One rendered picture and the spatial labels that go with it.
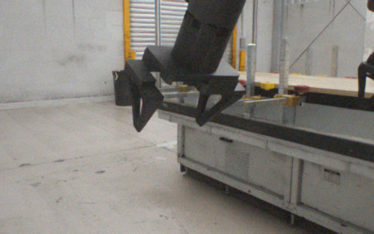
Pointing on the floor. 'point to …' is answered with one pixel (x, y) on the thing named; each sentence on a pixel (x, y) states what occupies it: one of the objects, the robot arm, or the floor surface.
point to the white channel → (369, 34)
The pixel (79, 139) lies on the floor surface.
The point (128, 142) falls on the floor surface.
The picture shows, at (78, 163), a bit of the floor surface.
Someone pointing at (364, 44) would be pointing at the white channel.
